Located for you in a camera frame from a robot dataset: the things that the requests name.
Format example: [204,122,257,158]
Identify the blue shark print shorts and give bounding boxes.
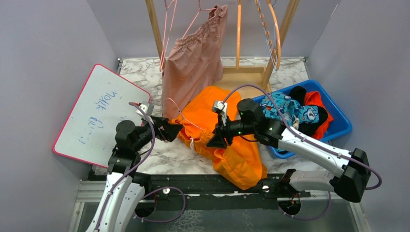
[260,92,328,139]

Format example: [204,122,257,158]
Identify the wooden clothes rack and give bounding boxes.
[146,0,300,90]

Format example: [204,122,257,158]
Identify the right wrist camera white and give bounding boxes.
[212,100,228,126]

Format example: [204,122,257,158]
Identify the black shorts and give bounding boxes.
[286,86,327,137]

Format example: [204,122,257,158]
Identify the pink beige shorts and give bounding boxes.
[162,5,229,119]

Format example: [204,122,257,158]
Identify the orange hanger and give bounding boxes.
[254,0,276,58]
[235,0,242,70]

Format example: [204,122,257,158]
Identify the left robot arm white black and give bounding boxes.
[87,116,183,232]

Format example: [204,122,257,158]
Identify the pink hanger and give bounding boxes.
[166,97,204,131]
[181,0,217,39]
[160,0,178,72]

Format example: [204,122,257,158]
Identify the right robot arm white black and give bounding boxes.
[206,99,371,203]

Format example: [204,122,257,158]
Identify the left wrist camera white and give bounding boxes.
[132,101,154,119]

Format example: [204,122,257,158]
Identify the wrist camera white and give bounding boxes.
[212,100,228,126]
[132,101,154,119]

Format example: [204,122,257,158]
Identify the light blue wire hanger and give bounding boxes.
[264,0,282,71]

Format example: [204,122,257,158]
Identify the black mounting rail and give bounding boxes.
[135,174,310,216]

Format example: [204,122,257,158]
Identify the whiteboard with pink frame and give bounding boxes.
[53,64,151,168]

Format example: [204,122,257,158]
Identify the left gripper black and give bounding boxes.
[132,114,183,152]

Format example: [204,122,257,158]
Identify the orange shorts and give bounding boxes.
[171,86,267,190]

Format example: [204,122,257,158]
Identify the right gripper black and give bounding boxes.
[206,114,256,149]

